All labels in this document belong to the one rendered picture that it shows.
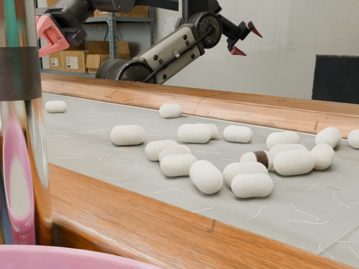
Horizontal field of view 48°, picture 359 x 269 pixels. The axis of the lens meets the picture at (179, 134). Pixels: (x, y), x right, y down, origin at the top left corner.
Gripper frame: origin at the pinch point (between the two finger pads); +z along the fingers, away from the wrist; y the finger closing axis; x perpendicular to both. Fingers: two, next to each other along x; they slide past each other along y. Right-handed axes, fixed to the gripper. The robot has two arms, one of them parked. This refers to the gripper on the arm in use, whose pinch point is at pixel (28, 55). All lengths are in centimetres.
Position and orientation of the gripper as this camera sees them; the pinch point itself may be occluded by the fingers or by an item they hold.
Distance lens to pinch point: 75.3
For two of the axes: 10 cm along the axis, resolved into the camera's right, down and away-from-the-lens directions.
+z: -5.1, 7.5, -4.2
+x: 4.0, 6.4, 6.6
